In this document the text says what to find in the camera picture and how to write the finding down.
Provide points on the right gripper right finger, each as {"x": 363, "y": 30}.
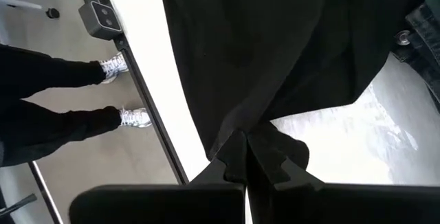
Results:
{"x": 343, "y": 205}

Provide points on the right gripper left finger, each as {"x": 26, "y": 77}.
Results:
{"x": 154, "y": 205}

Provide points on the blue denim jeans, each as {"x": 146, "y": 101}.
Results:
{"x": 424, "y": 45}

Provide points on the black garment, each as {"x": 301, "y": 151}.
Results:
{"x": 247, "y": 45}

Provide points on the person's white shoe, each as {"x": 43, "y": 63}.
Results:
{"x": 114, "y": 66}
{"x": 135, "y": 117}

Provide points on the thin black metal leg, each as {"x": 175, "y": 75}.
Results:
{"x": 44, "y": 193}

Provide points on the person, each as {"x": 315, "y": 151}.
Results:
{"x": 41, "y": 114}

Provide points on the white chair base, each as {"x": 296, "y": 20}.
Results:
{"x": 24, "y": 5}

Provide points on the grey table-level camera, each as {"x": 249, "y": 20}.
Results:
{"x": 99, "y": 21}

